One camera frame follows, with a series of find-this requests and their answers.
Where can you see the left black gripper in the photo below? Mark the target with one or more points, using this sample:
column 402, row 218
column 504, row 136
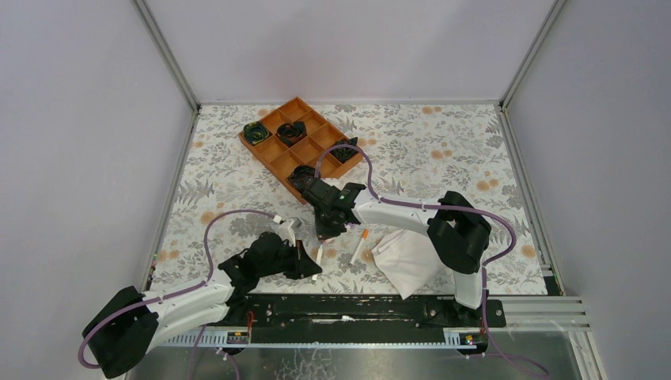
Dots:
column 296, row 256

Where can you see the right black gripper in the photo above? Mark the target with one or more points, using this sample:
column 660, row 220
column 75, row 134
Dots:
column 316, row 190

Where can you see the white marker pen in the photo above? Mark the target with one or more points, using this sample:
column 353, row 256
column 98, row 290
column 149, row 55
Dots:
column 357, row 251
column 317, row 260

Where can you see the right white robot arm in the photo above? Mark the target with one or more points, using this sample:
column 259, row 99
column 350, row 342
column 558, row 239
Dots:
column 458, row 234

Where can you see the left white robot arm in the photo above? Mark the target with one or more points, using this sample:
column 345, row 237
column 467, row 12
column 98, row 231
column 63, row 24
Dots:
column 133, row 323

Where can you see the dark blue rolled tie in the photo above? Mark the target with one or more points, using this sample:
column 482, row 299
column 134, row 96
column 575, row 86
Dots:
column 301, row 177

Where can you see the dark green rolled tie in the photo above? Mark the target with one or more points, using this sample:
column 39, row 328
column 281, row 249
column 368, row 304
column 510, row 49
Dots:
column 344, row 151

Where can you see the orange wooden compartment tray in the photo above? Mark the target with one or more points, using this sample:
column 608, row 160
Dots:
column 281, row 160

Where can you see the white folded cloth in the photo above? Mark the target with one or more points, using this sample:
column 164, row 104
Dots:
column 410, row 263

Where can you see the green patterned rolled tie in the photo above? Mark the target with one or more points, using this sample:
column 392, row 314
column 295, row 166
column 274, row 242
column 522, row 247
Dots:
column 255, row 133

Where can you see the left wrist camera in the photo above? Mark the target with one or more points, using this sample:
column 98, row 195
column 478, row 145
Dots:
column 286, row 228

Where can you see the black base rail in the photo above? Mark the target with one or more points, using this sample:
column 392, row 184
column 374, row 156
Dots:
column 358, row 319

